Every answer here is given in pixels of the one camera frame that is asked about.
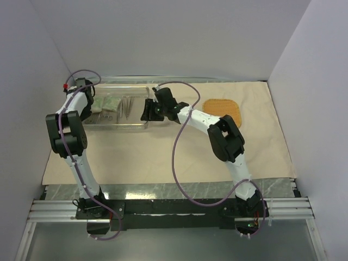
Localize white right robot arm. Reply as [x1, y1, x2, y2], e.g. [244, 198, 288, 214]
[141, 85, 266, 216]

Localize gauze packet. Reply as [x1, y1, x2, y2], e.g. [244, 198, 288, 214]
[91, 96, 104, 114]
[102, 96, 122, 112]

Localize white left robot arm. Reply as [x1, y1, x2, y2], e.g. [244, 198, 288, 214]
[45, 78, 108, 219]

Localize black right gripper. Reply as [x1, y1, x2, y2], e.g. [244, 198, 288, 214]
[140, 99, 167, 122]

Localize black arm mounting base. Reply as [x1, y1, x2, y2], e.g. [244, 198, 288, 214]
[76, 198, 269, 234]

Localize aluminium front frame rail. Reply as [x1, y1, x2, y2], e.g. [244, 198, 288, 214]
[27, 200, 109, 223]

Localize steel surgical scissors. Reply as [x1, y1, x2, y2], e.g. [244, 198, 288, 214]
[84, 114, 101, 125]

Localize orange woven bamboo tray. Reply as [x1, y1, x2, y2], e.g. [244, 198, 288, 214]
[202, 99, 242, 128]

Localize steel mesh instrument tray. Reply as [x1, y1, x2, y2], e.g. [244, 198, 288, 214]
[83, 85, 150, 130]

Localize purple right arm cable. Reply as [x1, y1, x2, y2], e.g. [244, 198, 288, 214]
[153, 81, 267, 237]

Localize left gauze packet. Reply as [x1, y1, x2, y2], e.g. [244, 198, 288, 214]
[91, 96, 104, 114]

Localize steel tweezers bundle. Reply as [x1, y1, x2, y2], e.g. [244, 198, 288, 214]
[118, 96, 135, 120]

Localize beige cloth wrap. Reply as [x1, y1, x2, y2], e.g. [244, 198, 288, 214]
[42, 81, 297, 185]

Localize right gauze packet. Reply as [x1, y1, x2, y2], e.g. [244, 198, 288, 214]
[102, 96, 122, 112]

